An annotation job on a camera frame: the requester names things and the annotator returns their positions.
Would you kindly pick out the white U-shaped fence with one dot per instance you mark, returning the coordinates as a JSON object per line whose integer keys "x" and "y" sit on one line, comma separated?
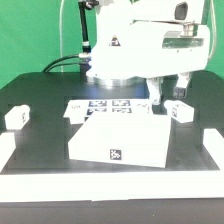
{"x": 120, "y": 186}

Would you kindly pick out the white square table top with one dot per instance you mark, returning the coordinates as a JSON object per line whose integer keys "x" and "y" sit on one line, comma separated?
{"x": 118, "y": 138}

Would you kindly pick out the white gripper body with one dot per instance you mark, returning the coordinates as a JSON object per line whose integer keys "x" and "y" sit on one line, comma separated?
{"x": 161, "y": 49}

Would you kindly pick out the white tag base sheet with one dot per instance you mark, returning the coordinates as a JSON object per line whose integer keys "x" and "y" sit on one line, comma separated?
{"x": 78, "y": 111}

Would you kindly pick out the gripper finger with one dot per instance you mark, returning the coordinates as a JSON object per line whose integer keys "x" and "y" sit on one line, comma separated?
{"x": 183, "y": 80}
{"x": 155, "y": 90}

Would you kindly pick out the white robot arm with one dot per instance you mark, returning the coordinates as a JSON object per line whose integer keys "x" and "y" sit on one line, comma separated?
{"x": 112, "y": 56}

